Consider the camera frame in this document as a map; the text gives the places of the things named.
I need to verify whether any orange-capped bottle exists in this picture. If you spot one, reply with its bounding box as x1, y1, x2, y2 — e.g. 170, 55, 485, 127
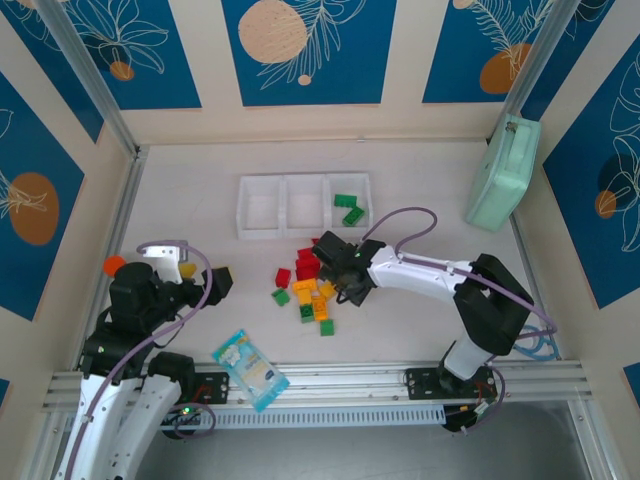
103, 254, 129, 279

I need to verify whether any white three-compartment container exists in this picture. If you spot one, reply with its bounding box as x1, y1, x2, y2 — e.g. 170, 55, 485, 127
235, 172, 375, 241

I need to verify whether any wet wipes packet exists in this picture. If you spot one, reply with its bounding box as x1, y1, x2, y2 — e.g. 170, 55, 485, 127
211, 328, 291, 414

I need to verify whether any mint green zip case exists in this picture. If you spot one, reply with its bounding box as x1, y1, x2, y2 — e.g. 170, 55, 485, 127
464, 113, 542, 234

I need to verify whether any blue stethoscope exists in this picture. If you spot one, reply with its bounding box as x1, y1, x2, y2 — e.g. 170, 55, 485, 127
514, 324, 560, 362

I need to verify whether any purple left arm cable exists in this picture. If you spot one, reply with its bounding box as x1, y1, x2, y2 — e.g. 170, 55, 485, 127
67, 241, 215, 476

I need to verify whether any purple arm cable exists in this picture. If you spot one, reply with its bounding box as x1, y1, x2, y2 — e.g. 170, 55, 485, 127
67, 241, 215, 476
362, 207, 559, 436

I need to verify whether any aluminium table side rail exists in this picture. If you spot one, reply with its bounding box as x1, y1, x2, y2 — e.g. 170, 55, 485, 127
73, 148, 147, 372
508, 214, 566, 362

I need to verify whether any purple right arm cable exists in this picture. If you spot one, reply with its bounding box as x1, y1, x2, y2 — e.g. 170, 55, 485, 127
362, 207, 559, 436

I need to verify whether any aluminium cross rail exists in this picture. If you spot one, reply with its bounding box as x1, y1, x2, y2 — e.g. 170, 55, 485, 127
42, 359, 595, 410

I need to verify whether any grey slotted cable duct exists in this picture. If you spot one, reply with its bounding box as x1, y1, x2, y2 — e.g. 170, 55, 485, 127
124, 404, 446, 431

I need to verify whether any blue floral wall poster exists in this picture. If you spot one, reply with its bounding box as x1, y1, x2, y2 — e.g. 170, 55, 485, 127
62, 0, 203, 111
221, 0, 398, 107
422, 0, 555, 105
542, 39, 640, 310
0, 0, 105, 145
519, 0, 617, 122
0, 72, 86, 322

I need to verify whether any aluminium frame post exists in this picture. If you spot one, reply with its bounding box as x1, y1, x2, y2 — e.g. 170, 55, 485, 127
501, 0, 585, 142
38, 0, 140, 157

